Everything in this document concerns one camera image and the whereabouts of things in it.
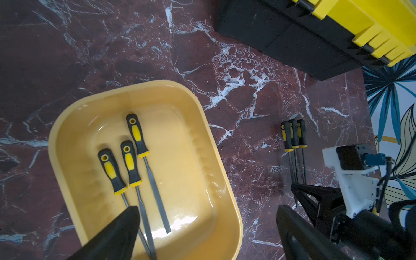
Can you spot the yellow black toolbox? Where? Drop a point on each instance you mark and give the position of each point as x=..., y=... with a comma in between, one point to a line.
x=323, y=38

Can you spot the yellow black file tool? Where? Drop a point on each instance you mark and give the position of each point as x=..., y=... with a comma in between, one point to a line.
x=285, y=126
x=129, y=158
x=142, y=152
x=295, y=145
x=301, y=129
x=109, y=164

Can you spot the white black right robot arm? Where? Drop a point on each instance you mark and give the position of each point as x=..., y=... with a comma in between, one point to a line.
x=373, y=237

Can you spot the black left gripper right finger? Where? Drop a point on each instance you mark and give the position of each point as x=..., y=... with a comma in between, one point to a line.
x=301, y=241

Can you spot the yellow plastic storage tray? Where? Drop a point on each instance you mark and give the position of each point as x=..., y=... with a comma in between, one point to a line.
x=191, y=208

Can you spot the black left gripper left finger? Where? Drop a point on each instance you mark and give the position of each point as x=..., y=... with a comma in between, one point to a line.
x=116, y=241

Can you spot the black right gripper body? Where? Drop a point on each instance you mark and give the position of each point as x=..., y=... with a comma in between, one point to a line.
x=324, y=206

